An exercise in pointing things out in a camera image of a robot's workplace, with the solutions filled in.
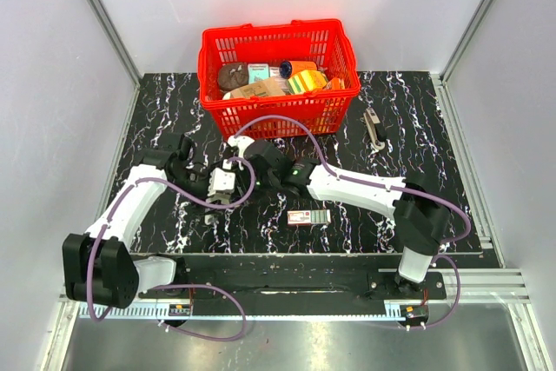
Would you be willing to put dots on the staple box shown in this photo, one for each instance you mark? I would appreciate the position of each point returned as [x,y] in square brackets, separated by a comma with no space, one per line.
[309,217]

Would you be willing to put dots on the brown round item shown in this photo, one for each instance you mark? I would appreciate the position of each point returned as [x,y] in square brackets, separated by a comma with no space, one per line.
[232,76]

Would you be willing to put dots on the yellow green striped box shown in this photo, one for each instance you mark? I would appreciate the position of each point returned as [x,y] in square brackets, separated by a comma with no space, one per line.
[307,81]

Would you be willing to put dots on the orange cylinder can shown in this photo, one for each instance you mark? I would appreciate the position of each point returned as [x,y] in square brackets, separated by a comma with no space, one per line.
[289,68]

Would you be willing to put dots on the orange packet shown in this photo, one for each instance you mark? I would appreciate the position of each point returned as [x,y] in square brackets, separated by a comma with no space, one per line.
[335,83]

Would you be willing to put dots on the cardboard box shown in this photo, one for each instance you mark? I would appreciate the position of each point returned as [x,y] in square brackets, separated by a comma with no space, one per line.
[265,88]

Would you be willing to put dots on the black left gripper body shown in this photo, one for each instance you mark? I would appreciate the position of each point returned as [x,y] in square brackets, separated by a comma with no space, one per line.
[195,182]

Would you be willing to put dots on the teal small box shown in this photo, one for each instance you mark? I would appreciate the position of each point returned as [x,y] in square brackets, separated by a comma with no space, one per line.
[258,72]

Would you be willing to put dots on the red plastic basket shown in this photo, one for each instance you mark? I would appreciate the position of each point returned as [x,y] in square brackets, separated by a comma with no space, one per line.
[323,42]

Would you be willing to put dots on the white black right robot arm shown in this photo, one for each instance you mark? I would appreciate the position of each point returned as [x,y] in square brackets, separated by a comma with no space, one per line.
[419,221]

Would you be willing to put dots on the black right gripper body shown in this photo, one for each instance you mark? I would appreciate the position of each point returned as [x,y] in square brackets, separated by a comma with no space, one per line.
[266,182]

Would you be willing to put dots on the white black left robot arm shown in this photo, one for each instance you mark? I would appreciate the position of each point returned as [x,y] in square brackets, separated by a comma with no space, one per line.
[97,266]

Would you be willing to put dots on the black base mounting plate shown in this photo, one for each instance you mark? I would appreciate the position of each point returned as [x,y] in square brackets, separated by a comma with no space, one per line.
[372,283]

